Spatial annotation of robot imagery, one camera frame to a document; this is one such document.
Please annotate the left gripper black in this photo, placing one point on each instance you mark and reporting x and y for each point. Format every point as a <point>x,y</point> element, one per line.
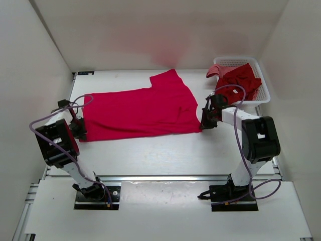
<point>81,134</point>

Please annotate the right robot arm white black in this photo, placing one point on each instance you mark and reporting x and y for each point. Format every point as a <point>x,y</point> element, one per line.
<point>256,137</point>

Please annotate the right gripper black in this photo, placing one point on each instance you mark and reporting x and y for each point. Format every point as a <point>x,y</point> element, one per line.
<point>206,118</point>

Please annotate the salmon pink t shirt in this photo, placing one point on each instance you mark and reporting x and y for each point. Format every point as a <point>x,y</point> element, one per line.
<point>216,70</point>

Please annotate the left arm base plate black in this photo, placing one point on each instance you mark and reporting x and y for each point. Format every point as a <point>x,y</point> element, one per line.
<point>99,201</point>

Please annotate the small dark label sticker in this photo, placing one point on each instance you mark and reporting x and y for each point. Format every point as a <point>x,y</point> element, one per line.
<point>83,73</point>

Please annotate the dark red t shirt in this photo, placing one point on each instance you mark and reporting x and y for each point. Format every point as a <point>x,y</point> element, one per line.
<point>241,76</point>

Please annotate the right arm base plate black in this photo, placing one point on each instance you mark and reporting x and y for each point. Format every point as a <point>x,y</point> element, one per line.
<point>225,198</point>

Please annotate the aluminium frame rail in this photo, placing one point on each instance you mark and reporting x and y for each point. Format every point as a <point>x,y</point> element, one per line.
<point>160,208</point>

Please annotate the white plastic laundry basket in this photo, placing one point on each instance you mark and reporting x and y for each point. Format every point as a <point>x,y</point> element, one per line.
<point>262,94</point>

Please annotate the magenta t shirt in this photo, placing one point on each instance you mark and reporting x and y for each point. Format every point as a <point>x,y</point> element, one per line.
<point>167,107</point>

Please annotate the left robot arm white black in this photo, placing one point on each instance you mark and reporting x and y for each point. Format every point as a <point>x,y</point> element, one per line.
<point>56,135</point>

